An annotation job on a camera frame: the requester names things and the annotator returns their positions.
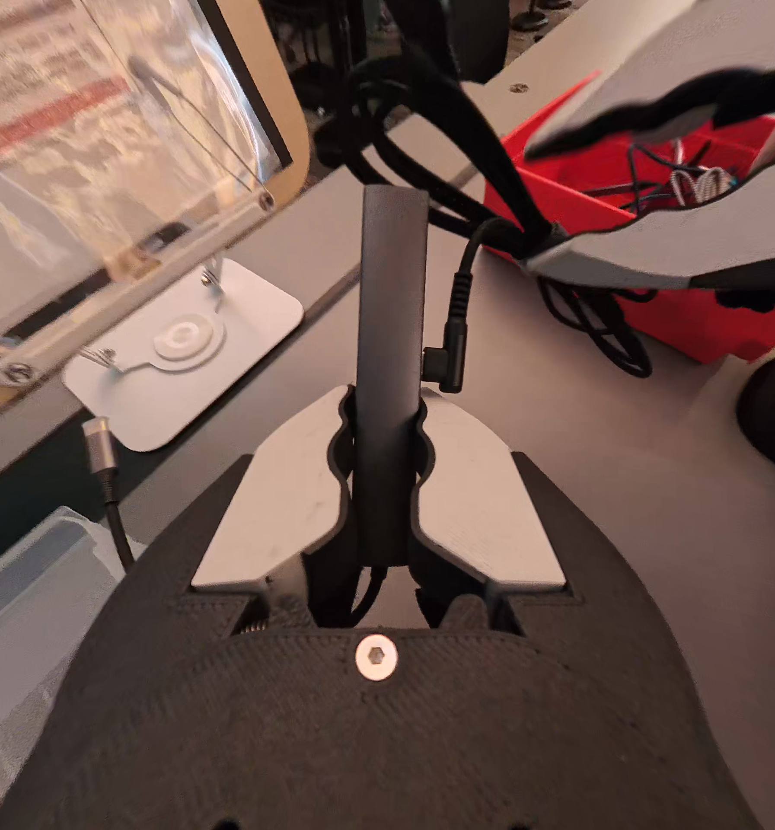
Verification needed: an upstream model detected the printed instruction sheet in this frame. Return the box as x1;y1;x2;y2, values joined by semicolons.
0;0;284;338

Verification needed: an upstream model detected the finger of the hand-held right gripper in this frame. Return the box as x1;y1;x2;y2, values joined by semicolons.
523;0;775;160
523;152;775;291

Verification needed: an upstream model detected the black column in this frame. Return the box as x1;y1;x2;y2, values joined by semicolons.
387;0;511;85

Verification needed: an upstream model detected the red plastic bin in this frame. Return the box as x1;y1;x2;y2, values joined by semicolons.
485;70;775;364

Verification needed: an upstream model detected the grey usb hub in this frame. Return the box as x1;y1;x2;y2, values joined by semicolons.
354;185;428;566

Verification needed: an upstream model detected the black usb cable bundle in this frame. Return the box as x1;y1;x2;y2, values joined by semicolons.
316;45;654;394

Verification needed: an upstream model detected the tangle of mixed cables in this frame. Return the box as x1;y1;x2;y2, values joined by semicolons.
588;139;745;215

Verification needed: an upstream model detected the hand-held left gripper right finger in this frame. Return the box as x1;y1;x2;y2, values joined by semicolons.
410;387;567;626

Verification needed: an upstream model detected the black white braided cable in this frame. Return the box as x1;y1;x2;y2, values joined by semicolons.
669;165;733;207

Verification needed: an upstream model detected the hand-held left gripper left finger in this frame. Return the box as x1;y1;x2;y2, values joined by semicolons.
191;384;362;626

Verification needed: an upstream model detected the black hub cable with plug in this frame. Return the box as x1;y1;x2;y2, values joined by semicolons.
81;417;388;629

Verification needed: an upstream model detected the clear acrylic organizer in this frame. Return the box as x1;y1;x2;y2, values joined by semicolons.
0;506;147;792

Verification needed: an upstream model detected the wooden stand board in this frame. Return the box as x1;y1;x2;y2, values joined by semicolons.
0;0;312;425

